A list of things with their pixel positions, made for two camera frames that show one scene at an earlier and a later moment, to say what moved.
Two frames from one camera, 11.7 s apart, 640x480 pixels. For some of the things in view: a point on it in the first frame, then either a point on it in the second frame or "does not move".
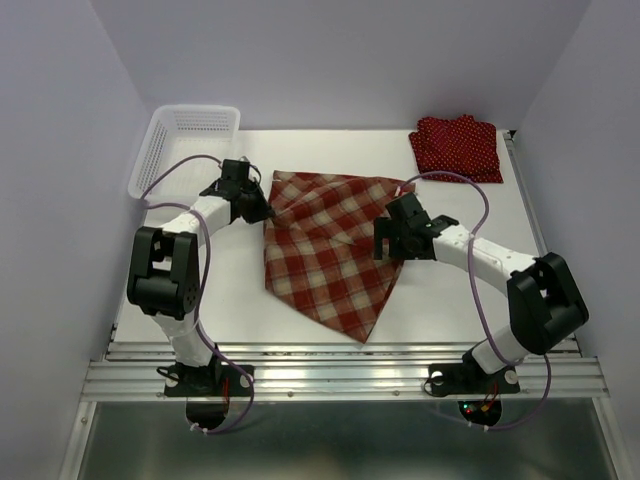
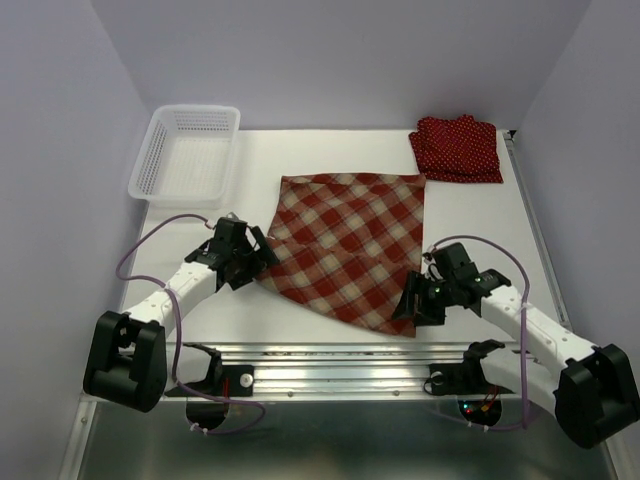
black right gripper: [384, 227] -> [423, 315]
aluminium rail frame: [130, 371] does not move
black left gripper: [263, 211] -> [256, 266]
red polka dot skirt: [476, 158] does not move
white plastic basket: [178, 131] does not move
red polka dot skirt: [462, 145] does not move
